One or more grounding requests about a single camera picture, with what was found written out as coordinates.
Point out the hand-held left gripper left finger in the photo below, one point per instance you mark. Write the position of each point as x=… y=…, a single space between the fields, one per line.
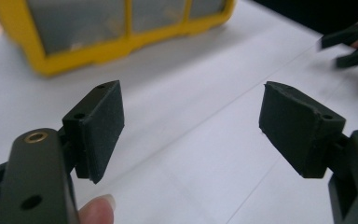
x=101 y=130

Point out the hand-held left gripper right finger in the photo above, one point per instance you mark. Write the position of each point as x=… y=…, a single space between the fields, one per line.
x=295 y=130

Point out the yellow compartment storage box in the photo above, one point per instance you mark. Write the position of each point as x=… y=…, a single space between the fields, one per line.
x=37 y=46

